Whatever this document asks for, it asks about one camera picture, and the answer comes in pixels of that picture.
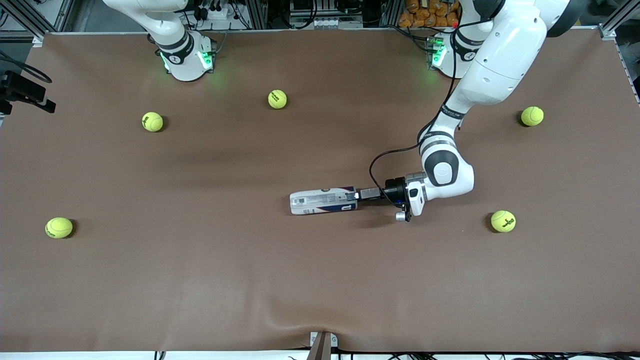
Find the yellow-green tennis ball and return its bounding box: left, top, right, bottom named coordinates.
left=267, top=89, right=289, bottom=110
left=141, top=111, right=164, bottom=133
left=521, top=106, right=545, bottom=127
left=490, top=210, right=517, bottom=233
left=45, top=217, right=74, bottom=239

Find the pile of orange objects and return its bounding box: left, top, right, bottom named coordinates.
left=397, top=0, right=463, bottom=28

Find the power strip with black plugs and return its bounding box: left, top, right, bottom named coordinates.
left=192, top=0, right=241, bottom=21

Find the wooden metal table clamp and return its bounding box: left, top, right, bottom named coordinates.
left=309, top=331, right=339, bottom=360

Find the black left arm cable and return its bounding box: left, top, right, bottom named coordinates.
left=369, top=17, right=501, bottom=201

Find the white power strip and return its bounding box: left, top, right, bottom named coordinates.
left=290, top=15, right=363, bottom=30

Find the white blue tennis ball can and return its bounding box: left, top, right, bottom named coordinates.
left=290, top=186, right=359, bottom=216

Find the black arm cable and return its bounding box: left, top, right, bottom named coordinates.
left=369, top=17, right=501, bottom=201
left=0, top=50, right=53, bottom=84

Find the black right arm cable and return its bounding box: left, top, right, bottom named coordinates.
left=0, top=50, right=53, bottom=84

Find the brown table mat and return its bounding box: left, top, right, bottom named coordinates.
left=0, top=27, right=640, bottom=353

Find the aluminium frame rail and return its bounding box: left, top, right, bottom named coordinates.
left=597, top=0, right=640, bottom=38
left=0, top=0, right=66, bottom=41

